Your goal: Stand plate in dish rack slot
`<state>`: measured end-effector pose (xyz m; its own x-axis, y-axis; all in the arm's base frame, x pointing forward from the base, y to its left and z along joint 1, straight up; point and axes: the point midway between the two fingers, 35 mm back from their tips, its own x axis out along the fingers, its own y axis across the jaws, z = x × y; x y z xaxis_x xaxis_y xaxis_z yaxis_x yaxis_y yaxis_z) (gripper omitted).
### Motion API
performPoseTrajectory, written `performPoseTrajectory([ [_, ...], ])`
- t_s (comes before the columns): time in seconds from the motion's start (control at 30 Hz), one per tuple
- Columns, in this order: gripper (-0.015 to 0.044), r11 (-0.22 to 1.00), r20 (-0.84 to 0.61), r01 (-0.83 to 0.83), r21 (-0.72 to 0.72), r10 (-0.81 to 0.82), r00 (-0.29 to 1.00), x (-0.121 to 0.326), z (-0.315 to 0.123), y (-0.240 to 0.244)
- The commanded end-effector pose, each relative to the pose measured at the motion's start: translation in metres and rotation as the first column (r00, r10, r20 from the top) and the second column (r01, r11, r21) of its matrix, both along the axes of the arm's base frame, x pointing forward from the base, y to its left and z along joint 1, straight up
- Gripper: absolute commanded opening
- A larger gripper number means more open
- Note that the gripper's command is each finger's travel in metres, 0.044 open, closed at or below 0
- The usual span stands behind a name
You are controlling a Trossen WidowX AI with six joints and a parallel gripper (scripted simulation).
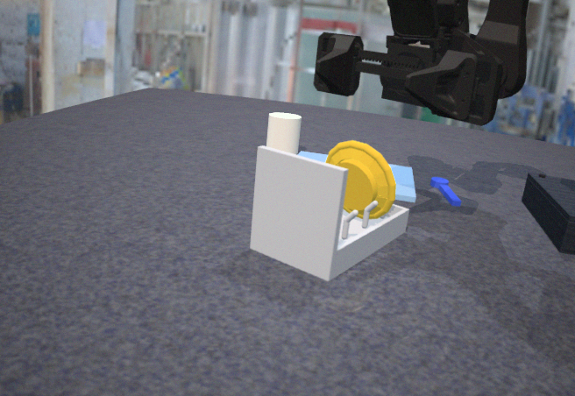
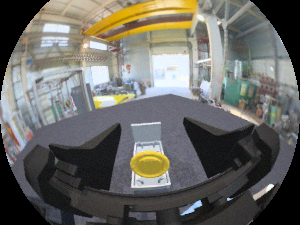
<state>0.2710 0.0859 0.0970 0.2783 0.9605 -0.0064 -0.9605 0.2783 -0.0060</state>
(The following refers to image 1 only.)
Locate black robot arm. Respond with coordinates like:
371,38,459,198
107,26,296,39
386,0,529,100

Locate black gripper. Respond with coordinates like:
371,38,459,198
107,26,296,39
313,32,503,126

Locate white dish rack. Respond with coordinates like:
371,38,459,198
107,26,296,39
250,145,409,281

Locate light blue flat mat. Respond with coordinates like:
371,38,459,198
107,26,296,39
298,151,416,202

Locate yellow plate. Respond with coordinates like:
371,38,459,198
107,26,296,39
325,141,396,219

